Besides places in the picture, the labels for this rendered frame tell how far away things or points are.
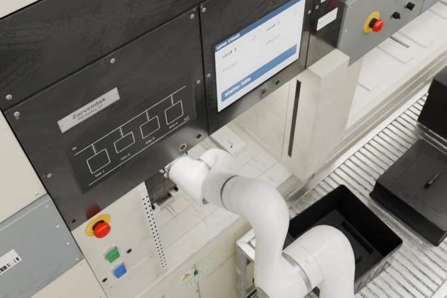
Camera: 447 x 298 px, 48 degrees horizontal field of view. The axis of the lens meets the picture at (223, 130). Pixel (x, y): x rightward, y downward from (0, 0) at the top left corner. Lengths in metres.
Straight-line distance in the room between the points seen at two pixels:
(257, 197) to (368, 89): 1.17
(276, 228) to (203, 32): 0.43
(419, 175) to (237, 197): 0.98
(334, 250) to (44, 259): 0.62
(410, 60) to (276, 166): 0.83
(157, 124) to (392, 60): 1.43
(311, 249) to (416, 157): 0.98
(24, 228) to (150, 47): 0.43
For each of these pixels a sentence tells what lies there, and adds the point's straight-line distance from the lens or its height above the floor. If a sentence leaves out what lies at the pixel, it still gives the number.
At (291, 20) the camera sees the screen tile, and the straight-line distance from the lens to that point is 1.23.
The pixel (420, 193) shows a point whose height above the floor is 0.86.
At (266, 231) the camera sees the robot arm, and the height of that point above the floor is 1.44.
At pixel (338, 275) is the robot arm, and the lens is 1.13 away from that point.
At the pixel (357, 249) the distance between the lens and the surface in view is 1.84.
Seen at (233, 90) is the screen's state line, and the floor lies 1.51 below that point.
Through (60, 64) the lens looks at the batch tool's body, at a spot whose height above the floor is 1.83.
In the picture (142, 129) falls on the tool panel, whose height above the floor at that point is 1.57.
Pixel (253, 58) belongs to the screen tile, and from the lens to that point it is 1.19.
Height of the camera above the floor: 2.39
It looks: 51 degrees down
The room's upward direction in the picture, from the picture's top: 2 degrees counter-clockwise
